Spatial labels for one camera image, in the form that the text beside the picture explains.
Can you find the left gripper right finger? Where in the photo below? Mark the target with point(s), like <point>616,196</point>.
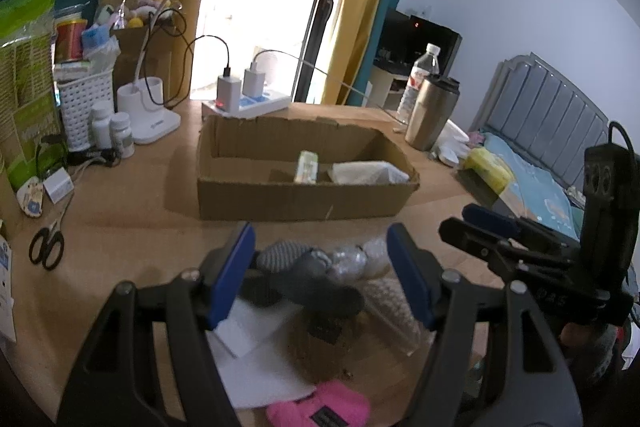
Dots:
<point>418,272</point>

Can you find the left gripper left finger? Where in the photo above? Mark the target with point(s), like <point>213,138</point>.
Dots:
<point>223,270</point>

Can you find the clear bubble wrap piece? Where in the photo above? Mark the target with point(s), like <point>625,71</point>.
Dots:
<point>367,267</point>

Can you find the grey dotted sock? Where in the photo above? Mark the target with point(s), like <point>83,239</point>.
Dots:
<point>301,274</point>

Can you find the white foam sheet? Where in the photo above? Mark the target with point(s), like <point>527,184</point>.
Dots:
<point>373,172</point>

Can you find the pink knitted item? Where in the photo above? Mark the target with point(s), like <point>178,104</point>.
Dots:
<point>332,404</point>

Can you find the right hand grey glove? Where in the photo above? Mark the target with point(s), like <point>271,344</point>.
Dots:
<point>593,351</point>

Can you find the blue patterned bedsheet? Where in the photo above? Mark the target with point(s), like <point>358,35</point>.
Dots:
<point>534,193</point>

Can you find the brown cardboard box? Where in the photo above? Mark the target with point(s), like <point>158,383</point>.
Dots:
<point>280,169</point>

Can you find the white paper sheet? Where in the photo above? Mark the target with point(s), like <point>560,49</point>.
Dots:
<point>250,349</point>

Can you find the yellow tissue pack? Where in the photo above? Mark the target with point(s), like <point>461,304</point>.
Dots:
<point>490,168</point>

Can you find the green tissue packet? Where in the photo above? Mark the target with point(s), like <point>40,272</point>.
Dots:
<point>307,168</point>

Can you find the white power strip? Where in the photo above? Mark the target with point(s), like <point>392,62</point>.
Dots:
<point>249,107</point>

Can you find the white pill bottle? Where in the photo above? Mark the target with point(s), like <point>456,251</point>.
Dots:
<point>121,134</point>
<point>101,114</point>

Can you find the steel travel tumbler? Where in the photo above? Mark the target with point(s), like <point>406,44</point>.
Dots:
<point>436,101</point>

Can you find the black usb device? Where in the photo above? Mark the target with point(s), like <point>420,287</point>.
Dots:
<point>108,157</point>

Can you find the black scissors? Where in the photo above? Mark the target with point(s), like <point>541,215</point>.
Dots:
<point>48,244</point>

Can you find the white side desk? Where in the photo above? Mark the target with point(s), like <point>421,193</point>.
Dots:
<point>384,89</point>

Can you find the grey padded headboard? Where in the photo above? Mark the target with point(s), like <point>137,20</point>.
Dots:
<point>543,117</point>

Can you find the clear water bottle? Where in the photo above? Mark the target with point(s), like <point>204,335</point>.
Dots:
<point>425,67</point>

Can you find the cartoon print packet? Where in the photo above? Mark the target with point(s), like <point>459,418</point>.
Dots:
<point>30,197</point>

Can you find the white lattice basket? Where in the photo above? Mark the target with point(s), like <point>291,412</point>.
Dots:
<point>77,98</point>

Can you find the black monitor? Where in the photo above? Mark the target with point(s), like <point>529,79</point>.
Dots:
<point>404,39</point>

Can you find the green snack bag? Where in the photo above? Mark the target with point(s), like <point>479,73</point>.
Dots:
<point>28,111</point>

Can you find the yellow curtain right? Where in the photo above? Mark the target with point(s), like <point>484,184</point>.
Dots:
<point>360,6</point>

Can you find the plush toy bundle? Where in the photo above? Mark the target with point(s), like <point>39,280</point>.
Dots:
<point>123,14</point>

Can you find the red tin can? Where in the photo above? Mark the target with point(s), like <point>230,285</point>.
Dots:
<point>68,46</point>

